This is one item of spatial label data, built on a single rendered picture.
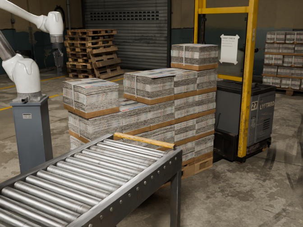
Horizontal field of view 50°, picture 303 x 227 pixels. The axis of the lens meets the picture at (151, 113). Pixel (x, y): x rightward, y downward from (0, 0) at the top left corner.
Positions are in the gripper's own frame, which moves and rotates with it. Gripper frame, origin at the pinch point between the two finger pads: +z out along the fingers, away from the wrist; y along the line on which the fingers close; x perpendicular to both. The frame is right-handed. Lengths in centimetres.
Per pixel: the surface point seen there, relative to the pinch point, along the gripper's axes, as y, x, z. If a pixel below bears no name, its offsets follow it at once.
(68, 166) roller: -76, 35, 37
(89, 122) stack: -17.8, -11.5, 36.8
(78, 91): -8.2, -9.6, 14.6
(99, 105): -18.8, -20.1, 25.4
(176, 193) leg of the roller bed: -100, -20, 63
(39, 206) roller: -102, 61, 38
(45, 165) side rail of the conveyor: -68, 43, 37
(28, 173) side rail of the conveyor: -71, 53, 37
